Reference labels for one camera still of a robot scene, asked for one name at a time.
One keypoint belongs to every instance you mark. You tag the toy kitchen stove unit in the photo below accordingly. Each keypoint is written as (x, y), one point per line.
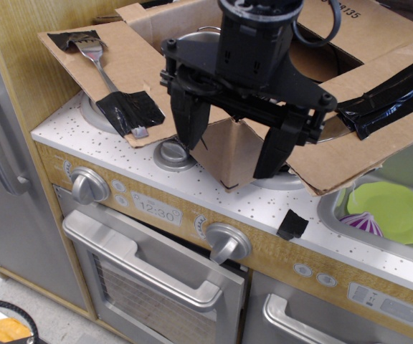
(343, 270)

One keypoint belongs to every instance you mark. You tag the grey toy fridge door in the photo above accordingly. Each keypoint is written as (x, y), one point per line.
(31, 247)

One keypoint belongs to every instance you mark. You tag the silver dishwasher door handle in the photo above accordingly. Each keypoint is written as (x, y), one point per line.
(274, 313)

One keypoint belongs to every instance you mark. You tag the silver pot in box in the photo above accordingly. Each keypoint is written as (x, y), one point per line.
(207, 34)

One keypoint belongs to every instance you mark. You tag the lime green plastic plate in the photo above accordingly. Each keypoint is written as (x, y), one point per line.
(390, 204)

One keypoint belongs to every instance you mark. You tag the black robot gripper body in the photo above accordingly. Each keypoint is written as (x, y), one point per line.
(249, 73)

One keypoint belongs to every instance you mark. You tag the silver knife blade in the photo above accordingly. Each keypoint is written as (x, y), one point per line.
(333, 128)

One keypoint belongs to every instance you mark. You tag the small black foam block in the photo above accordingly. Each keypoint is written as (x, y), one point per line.
(292, 226)

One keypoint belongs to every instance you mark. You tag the black tape on fork tines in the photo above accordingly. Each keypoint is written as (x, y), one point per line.
(65, 39)

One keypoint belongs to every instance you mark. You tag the silver right oven knob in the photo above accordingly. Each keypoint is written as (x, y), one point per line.
(227, 242)

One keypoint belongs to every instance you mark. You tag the silver stovetop centre knob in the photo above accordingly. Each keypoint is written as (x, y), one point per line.
(171, 156)

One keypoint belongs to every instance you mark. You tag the silver oven door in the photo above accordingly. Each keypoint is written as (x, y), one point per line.
(151, 288)

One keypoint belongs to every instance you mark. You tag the large brown cardboard box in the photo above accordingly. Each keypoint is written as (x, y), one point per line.
(373, 44)

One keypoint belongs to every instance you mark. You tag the silver left oven knob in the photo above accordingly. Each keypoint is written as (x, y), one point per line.
(88, 186)

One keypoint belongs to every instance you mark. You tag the black tape on fork handle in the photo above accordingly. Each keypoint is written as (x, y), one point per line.
(131, 113)

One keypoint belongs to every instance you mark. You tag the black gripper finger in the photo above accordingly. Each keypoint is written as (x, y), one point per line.
(279, 143)
(191, 116)

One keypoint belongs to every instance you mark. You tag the purple toy onion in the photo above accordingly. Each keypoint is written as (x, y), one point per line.
(364, 221)

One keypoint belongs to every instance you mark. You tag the silver oven door handle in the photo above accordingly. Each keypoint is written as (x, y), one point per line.
(122, 251)

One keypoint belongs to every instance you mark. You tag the silver oven knob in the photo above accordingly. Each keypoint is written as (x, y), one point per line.
(88, 186)
(227, 242)

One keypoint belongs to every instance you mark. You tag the black tape on right flap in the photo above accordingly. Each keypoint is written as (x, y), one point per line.
(386, 103)

